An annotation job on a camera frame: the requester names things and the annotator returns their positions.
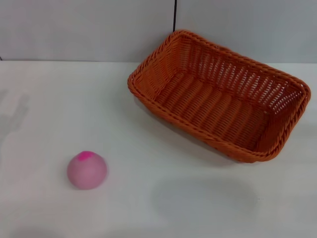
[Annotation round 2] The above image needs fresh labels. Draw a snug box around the pink peach toy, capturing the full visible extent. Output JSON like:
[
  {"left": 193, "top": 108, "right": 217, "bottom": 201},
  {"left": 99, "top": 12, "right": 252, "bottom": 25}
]
[{"left": 66, "top": 150, "right": 108, "bottom": 191}]

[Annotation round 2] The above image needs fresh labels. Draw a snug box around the orange woven plastic basket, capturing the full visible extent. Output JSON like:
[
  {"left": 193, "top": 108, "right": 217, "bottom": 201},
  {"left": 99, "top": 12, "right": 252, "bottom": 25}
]
[{"left": 127, "top": 29, "right": 312, "bottom": 164}]

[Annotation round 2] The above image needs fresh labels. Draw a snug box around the black vertical cable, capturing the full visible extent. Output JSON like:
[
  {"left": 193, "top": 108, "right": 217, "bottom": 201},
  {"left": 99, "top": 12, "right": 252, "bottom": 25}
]
[{"left": 173, "top": 0, "right": 178, "bottom": 33}]

